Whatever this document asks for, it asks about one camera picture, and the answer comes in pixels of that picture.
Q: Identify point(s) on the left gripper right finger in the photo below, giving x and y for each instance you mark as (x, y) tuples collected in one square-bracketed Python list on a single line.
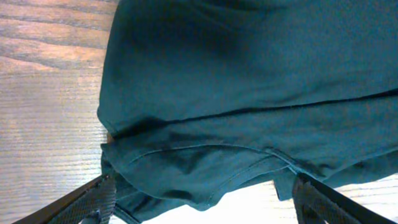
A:
[(317, 203)]

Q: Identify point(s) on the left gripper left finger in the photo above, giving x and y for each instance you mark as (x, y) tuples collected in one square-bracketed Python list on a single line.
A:
[(93, 203)]

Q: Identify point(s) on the black shirt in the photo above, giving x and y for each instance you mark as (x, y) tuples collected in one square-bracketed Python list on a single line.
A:
[(202, 98)]

